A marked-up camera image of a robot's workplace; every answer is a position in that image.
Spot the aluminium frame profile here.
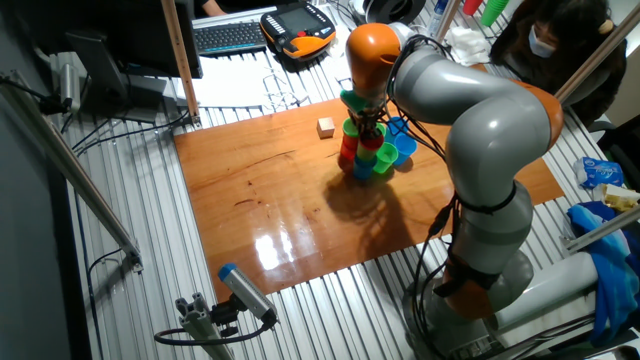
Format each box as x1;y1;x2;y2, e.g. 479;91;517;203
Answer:
432;0;461;46
0;69;144;274
554;2;640;104
564;204;640;254

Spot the blue cloth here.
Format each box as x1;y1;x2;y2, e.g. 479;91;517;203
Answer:
567;201;640;346

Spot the short aluminium profile stub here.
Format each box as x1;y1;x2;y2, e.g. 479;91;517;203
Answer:
174;292;236;360

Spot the black camera cable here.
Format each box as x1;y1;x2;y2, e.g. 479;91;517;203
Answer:
153;319;276;347

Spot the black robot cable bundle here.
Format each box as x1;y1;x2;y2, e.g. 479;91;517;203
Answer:
382;34;469;359

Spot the black round spool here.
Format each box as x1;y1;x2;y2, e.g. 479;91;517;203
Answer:
362;0;427;26

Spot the white paper sheet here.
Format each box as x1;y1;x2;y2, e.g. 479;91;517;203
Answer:
192;49;326;109

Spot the white cylinder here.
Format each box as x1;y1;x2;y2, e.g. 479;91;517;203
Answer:
487;251;600;334

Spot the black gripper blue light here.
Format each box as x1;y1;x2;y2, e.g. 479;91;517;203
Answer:
349;110;384;144

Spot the clear plastic bottle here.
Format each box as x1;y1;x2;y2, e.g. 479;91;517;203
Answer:
427;0;450;35

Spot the yellowish snack bag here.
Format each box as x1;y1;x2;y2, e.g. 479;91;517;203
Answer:
592;182;640;214

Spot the green cup stack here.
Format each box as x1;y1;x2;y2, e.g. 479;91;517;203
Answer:
480;0;511;28

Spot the orange and black teach pendant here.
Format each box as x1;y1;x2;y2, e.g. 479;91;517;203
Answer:
259;1;337;61

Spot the white crumpled tissue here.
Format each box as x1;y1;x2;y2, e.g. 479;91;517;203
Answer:
443;25;492;67

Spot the person's forearm dark sleeve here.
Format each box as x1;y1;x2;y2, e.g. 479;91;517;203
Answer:
192;0;226;19

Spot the small wooden block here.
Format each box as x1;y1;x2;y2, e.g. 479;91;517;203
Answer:
316;116;336;140

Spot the black computer monitor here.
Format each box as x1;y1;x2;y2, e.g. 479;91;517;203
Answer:
9;0;204;124

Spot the small silver cylinder device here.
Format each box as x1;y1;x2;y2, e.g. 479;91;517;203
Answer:
58;62;82;114

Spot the varnished wooden board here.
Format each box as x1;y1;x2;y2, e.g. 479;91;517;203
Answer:
173;62;565;304

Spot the silver camera with blue cap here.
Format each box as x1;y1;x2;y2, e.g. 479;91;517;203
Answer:
217;262;279;326

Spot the blue tissue pack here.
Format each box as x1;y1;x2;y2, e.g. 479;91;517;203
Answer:
573;156;625;190

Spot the black computer keyboard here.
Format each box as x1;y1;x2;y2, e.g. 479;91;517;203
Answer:
192;5;279;57

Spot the person in dark jacket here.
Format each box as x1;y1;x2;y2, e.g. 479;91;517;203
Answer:
489;0;629;126

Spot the brown upright frame post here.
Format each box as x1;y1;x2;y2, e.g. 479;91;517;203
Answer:
159;0;202;126

